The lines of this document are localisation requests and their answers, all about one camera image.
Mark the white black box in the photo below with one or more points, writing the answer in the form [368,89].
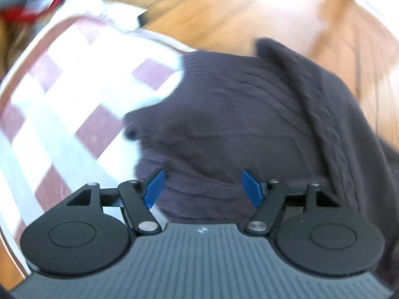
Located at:
[126,17]

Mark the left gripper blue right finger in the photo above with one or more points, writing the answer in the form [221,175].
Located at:
[252,188]

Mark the striped grey red white rug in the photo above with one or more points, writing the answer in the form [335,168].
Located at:
[62,106]

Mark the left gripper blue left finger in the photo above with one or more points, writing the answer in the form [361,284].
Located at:
[153,185]

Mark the dark brown knit sweater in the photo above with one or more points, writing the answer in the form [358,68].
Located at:
[277,114]

